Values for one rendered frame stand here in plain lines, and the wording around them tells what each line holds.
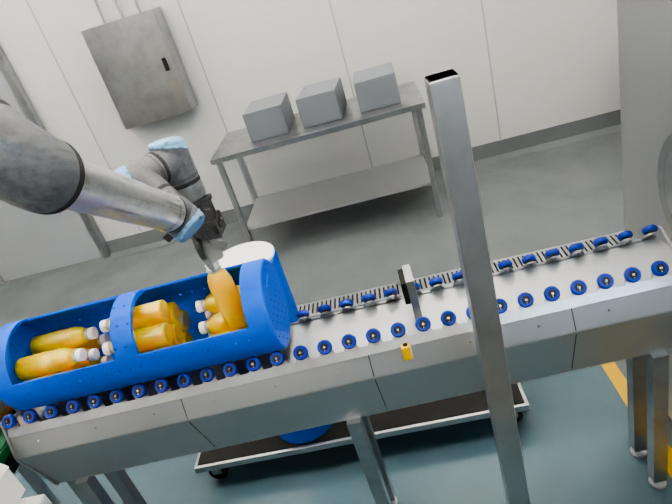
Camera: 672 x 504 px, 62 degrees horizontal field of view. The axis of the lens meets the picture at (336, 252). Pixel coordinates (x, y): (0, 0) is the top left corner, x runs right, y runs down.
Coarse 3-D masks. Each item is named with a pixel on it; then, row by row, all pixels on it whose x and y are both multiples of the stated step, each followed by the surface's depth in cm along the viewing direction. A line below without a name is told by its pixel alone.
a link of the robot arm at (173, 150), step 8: (176, 136) 140; (152, 144) 137; (160, 144) 136; (168, 144) 136; (176, 144) 137; (184, 144) 139; (160, 152) 136; (168, 152) 136; (176, 152) 137; (184, 152) 139; (168, 160) 136; (176, 160) 137; (184, 160) 139; (192, 160) 142; (176, 168) 138; (184, 168) 139; (192, 168) 141; (176, 176) 139; (184, 176) 140; (192, 176) 141; (176, 184) 140; (184, 184) 141; (192, 184) 142
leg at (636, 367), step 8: (632, 360) 190; (640, 360) 190; (632, 368) 191; (640, 368) 191; (632, 376) 193; (640, 376) 193; (632, 384) 195; (640, 384) 195; (632, 392) 197; (640, 392) 197; (632, 400) 199; (640, 400) 198; (632, 408) 201; (640, 408) 200; (632, 416) 203; (640, 416) 202; (632, 424) 206; (640, 424) 204; (632, 432) 208; (640, 432) 206; (632, 440) 210; (640, 440) 208; (632, 448) 212; (640, 448) 210; (640, 456) 212
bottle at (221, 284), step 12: (216, 276) 156; (228, 276) 158; (216, 288) 156; (228, 288) 157; (216, 300) 159; (228, 300) 158; (240, 300) 161; (228, 312) 160; (240, 312) 161; (228, 324) 163; (240, 324) 162
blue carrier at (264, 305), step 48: (144, 288) 174; (192, 288) 181; (240, 288) 158; (0, 336) 170; (192, 336) 186; (240, 336) 158; (288, 336) 174; (0, 384) 165; (48, 384) 165; (96, 384) 167
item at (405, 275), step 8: (408, 264) 170; (400, 272) 168; (408, 272) 166; (400, 280) 165; (408, 280) 162; (408, 288) 163; (408, 296) 165; (416, 296) 164; (416, 304) 165; (416, 312) 167
